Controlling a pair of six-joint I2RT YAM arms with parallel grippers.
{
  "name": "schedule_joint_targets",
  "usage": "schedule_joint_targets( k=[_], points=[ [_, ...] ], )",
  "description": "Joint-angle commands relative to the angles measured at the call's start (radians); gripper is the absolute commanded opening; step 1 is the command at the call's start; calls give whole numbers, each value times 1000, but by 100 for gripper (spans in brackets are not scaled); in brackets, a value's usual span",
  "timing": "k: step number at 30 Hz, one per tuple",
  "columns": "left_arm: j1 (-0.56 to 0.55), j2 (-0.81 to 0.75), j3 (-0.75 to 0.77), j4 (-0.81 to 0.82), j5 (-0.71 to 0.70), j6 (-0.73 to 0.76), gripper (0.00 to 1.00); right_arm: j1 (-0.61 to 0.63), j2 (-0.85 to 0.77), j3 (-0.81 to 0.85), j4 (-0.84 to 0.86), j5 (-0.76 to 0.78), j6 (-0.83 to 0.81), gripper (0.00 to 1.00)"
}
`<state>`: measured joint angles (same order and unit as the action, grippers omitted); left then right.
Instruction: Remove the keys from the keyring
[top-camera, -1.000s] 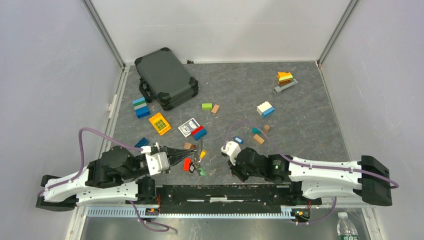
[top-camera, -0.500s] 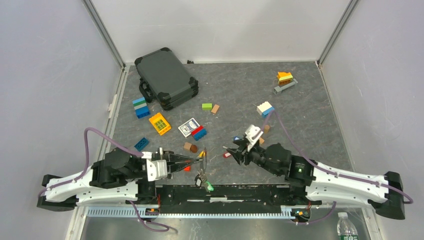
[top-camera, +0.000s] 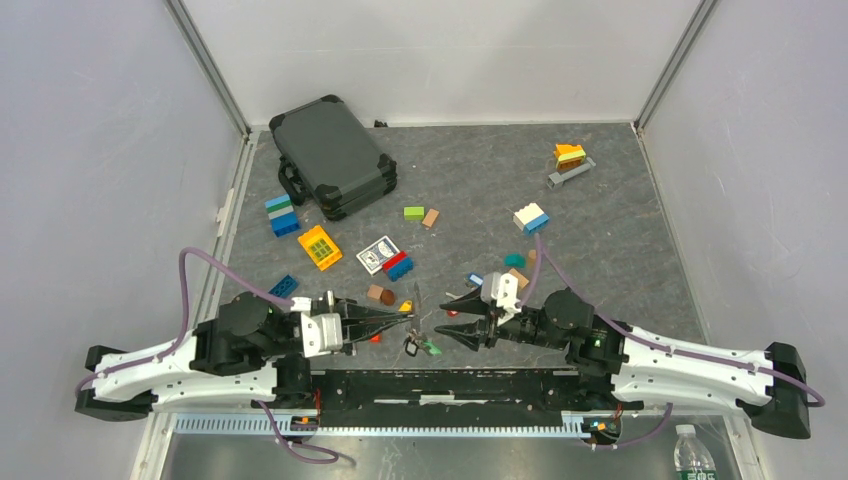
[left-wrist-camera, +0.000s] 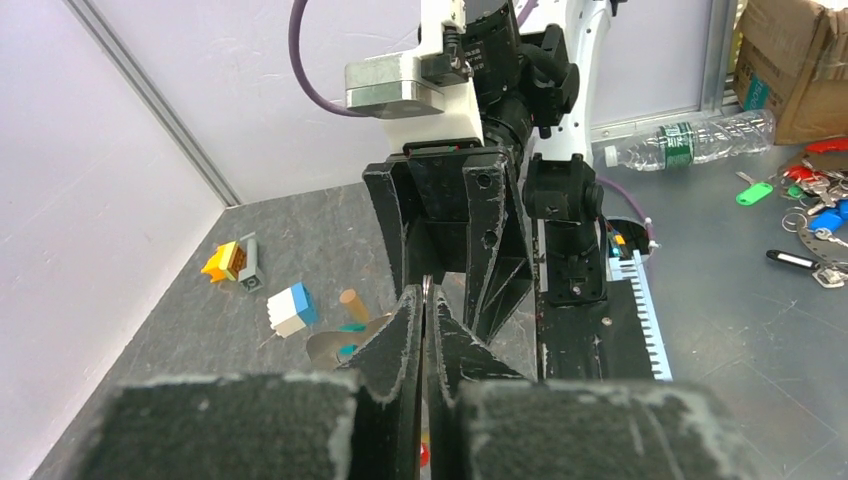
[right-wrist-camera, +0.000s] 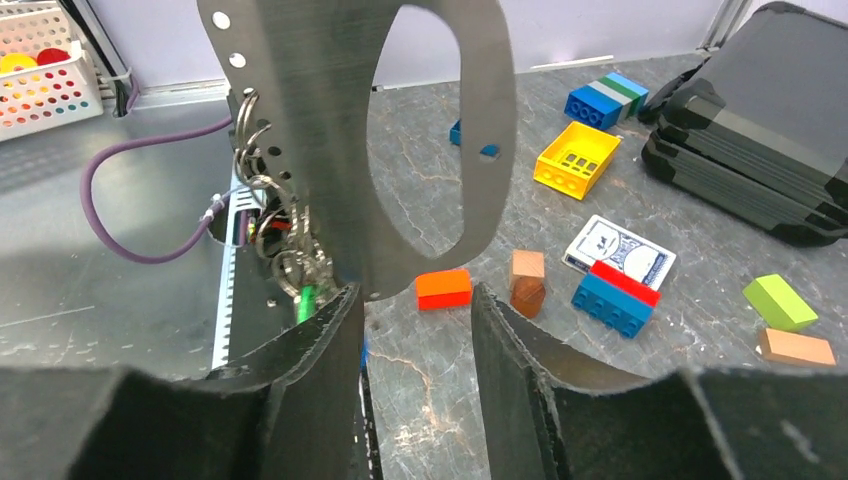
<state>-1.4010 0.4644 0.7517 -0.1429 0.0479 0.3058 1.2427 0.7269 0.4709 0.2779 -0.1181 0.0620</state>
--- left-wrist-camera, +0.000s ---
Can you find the teal wooden block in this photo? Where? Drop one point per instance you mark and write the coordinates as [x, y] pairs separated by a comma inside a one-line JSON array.
[[354, 337]]

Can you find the white cable duct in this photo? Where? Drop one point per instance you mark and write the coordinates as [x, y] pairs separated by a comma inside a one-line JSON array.
[[634, 271]]

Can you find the white blue lego block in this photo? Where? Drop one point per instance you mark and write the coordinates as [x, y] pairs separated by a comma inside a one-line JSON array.
[[291, 310]]

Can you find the tan wooden cylinder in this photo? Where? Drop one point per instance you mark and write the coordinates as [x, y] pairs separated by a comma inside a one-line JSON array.
[[355, 307]]

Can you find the black marker pen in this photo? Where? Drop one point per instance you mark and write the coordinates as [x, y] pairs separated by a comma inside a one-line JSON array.
[[792, 259]]

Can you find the plastic water bottle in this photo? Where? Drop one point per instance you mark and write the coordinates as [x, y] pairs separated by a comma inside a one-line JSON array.
[[684, 144]]

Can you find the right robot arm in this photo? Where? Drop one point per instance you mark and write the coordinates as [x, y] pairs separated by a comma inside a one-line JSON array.
[[533, 71]]

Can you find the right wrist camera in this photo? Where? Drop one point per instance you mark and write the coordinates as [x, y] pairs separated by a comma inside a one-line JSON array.
[[425, 94]]

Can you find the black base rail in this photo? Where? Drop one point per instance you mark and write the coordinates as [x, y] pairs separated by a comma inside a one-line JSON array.
[[586, 325]]

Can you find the spare key bunch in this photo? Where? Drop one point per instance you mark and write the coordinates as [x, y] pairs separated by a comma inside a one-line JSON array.
[[815, 180]]

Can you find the cardboard box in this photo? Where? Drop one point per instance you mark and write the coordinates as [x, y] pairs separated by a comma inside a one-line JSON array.
[[793, 62]]

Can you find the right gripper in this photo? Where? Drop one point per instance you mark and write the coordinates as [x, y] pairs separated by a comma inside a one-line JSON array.
[[426, 196]]

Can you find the metal keyring plate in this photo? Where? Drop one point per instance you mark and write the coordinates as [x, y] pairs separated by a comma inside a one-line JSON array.
[[322, 347]]

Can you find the grey lego piece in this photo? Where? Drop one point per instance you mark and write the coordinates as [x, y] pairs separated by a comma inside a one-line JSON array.
[[251, 277]]

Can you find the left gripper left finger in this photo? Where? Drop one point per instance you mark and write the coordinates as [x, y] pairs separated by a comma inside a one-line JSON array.
[[358, 421]]

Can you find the red key tag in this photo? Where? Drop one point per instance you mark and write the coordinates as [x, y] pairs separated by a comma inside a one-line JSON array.
[[424, 454]]

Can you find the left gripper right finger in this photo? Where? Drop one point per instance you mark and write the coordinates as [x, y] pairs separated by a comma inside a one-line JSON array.
[[487, 421]]

